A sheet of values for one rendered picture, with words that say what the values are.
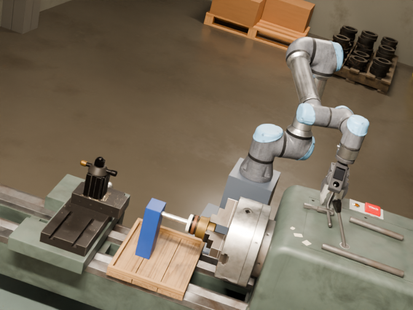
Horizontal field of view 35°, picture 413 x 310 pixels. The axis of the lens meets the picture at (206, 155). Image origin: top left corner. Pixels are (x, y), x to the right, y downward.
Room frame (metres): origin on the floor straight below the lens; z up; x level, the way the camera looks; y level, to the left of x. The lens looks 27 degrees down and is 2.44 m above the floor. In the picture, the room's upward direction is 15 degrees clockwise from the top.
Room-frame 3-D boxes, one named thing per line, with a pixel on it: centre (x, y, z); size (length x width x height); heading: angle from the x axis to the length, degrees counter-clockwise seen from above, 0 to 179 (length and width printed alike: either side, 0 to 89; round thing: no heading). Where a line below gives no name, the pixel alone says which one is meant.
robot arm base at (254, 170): (2.55, -0.23, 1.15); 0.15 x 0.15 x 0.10
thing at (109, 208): (2.17, 0.37, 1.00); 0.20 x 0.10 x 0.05; 84
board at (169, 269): (2.06, 0.08, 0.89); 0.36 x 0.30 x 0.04; 174
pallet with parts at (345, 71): (8.22, -1.59, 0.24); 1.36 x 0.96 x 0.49; 169
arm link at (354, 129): (2.15, -0.49, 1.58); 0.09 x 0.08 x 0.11; 16
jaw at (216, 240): (1.95, -0.12, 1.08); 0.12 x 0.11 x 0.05; 174
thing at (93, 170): (2.18, 0.39, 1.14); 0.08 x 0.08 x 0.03
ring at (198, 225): (2.05, -0.06, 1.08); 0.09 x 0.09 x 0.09; 84
